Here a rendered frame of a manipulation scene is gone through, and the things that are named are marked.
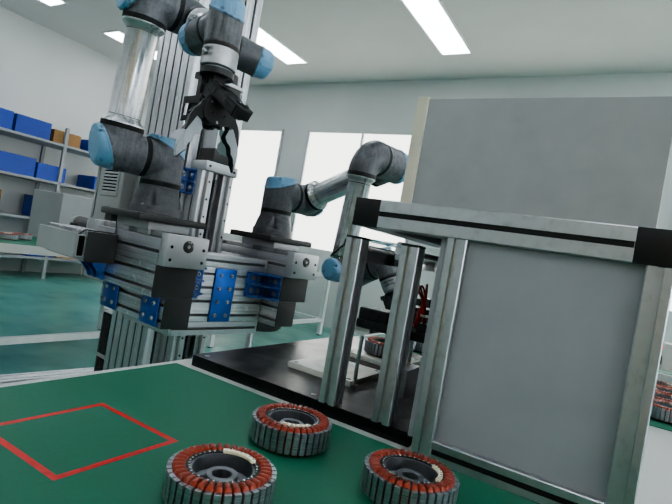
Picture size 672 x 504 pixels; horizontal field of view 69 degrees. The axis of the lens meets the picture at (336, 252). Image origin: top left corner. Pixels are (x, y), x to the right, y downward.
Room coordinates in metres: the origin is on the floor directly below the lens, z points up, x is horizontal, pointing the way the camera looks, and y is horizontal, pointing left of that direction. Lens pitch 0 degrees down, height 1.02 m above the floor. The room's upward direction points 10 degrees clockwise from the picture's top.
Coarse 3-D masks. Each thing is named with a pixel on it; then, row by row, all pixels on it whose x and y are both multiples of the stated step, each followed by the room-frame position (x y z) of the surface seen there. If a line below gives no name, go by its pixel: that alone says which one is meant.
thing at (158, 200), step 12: (144, 180) 1.44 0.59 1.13; (156, 180) 1.43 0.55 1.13; (144, 192) 1.43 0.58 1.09; (156, 192) 1.43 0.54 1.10; (168, 192) 1.45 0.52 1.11; (132, 204) 1.43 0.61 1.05; (144, 204) 1.42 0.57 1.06; (156, 204) 1.42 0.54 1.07; (168, 204) 1.44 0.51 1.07; (168, 216) 1.44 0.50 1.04; (180, 216) 1.50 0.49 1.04
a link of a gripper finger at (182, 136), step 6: (198, 120) 0.99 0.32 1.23; (192, 126) 0.98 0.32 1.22; (198, 126) 0.99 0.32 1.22; (174, 132) 1.01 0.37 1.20; (180, 132) 0.97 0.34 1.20; (186, 132) 0.97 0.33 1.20; (192, 132) 0.98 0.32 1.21; (198, 132) 0.99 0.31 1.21; (174, 138) 0.99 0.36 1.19; (180, 138) 0.97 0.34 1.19; (186, 138) 0.97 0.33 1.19; (180, 144) 0.97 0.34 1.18; (186, 144) 0.97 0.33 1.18; (174, 150) 0.97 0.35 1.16; (180, 150) 0.97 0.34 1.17
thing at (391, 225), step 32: (384, 224) 0.77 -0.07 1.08; (416, 224) 0.74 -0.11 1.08; (448, 224) 0.72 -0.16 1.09; (480, 224) 0.70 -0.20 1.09; (512, 224) 0.67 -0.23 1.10; (544, 224) 0.65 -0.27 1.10; (576, 224) 0.63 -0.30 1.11; (608, 224) 0.62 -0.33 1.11; (608, 256) 0.61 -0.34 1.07; (640, 256) 0.59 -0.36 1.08
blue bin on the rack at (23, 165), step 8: (0, 152) 5.85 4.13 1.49; (8, 152) 5.92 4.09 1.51; (0, 160) 5.86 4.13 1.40; (8, 160) 5.94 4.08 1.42; (16, 160) 6.01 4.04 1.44; (24, 160) 6.09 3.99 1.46; (32, 160) 6.17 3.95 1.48; (0, 168) 5.87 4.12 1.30; (8, 168) 5.95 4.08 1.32; (16, 168) 6.02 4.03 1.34; (24, 168) 6.10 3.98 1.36; (32, 168) 6.18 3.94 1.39; (32, 176) 6.19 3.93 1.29
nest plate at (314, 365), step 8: (296, 360) 1.03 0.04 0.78; (304, 360) 1.04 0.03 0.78; (312, 360) 1.05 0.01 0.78; (320, 360) 1.07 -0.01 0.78; (296, 368) 1.00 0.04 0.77; (304, 368) 0.99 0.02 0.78; (312, 368) 0.99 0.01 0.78; (320, 368) 1.00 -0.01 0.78; (352, 368) 1.04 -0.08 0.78; (360, 368) 1.06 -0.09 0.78; (368, 368) 1.07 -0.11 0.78; (320, 376) 0.97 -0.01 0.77; (352, 376) 0.98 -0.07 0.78; (360, 376) 0.99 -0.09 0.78; (368, 376) 1.00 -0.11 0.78; (376, 376) 1.04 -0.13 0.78
